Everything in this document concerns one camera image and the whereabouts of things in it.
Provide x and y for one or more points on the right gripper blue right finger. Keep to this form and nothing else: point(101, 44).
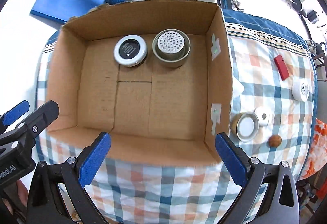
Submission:
point(280, 202)

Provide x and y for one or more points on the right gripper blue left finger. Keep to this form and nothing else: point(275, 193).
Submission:
point(45, 202)

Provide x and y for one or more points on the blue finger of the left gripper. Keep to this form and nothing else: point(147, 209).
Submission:
point(31, 126)
point(13, 114)

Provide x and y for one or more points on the brown walnut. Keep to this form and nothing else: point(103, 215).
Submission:
point(275, 141)

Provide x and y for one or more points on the white earbuds case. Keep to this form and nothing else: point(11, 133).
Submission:
point(263, 115)

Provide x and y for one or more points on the white round cream jar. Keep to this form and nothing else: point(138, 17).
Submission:
point(300, 90)

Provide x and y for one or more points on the black-top white round jar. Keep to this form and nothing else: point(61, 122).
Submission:
point(130, 51)

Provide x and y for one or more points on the red rectangular box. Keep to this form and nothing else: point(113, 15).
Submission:
point(281, 66)

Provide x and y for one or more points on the metal perforated lid tin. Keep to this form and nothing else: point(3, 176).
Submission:
point(171, 47)

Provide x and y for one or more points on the orange white patterned cushion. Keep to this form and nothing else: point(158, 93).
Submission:
point(317, 152)

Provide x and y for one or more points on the grey round chair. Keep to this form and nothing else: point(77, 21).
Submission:
point(322, 101)

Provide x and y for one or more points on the open cardboard box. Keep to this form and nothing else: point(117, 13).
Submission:
point(154, 114)

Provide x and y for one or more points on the dark blue cloth bag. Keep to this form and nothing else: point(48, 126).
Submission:
point(114, 2)

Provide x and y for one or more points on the black speaker box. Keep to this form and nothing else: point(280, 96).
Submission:
point(313, 16)

